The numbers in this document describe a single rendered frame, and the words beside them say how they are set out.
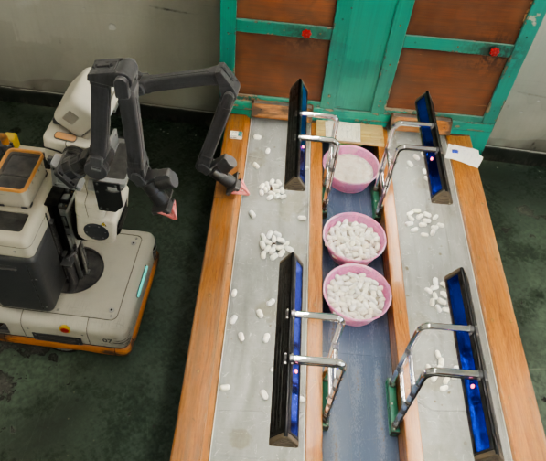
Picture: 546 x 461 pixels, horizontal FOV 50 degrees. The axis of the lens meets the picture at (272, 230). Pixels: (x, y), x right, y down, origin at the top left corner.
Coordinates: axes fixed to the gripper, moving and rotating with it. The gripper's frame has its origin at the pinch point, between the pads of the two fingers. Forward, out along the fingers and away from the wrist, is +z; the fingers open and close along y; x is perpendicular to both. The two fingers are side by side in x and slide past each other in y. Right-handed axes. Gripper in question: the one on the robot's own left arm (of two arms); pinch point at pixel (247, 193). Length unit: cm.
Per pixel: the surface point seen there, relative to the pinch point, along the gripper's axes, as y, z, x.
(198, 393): -95, -6, 5
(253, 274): -42.0, 6.5, -2.1
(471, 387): -100, 37, -70
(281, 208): -4.8, 13.2, -8.0
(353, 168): 25, 39, -28
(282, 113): 49, 5, -13
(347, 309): -53, 37, -24
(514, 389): -82, 79, -63
